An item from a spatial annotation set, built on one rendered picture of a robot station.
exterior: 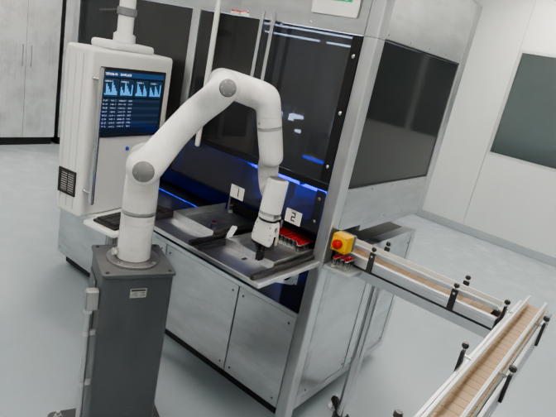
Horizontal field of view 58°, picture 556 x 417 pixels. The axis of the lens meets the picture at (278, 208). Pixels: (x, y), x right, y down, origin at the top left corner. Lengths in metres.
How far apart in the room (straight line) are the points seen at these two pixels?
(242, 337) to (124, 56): 1.42
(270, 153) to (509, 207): 5.01
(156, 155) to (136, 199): 0.19
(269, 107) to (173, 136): 0.34
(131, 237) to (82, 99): 0.74
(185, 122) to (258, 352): 1.24
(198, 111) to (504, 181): 5.20
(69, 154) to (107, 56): 0.46
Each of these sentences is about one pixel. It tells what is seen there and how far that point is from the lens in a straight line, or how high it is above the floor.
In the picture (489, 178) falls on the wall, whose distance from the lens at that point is 6.58.
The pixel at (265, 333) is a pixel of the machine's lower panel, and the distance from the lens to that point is 2.43.
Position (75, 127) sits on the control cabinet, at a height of 1.20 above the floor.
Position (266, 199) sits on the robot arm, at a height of 1.16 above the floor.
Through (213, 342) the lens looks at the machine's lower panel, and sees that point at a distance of 2.71.
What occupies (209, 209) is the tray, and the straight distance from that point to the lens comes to 2.47.
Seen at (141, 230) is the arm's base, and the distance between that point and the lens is 1.83.
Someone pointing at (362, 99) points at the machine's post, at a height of 1.57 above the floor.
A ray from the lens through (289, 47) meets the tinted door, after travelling 2.21.
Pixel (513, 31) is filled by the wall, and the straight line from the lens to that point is 6.62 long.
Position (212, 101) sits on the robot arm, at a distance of 1.69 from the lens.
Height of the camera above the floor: 1.68
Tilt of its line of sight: 17 degrees down
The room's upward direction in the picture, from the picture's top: 12 degrees clockwise
